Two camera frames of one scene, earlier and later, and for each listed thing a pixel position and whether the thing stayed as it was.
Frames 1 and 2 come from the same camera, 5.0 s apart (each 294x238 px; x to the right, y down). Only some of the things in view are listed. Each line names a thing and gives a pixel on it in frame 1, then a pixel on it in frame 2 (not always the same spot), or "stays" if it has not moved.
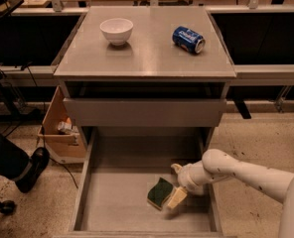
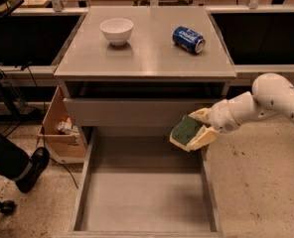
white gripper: x=186 y=178 to x=220 y=115
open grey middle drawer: x=120 y=167 stays
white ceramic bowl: x=117 y=31 stays
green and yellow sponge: x=160 y=193 to x=184 y=130
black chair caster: x=6 y=207 stays
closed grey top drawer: x=144 y=111 stays
